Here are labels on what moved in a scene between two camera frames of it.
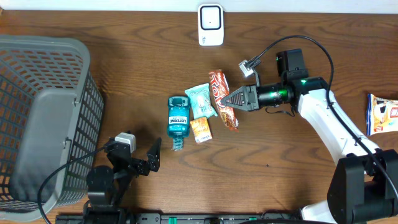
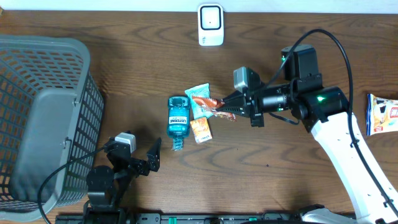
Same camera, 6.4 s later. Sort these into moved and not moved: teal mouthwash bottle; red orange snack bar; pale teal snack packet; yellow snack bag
Moved: red orange snack bar
Not moved: pale teal snack packet; teal mouthwash bottle; yellow snack bag
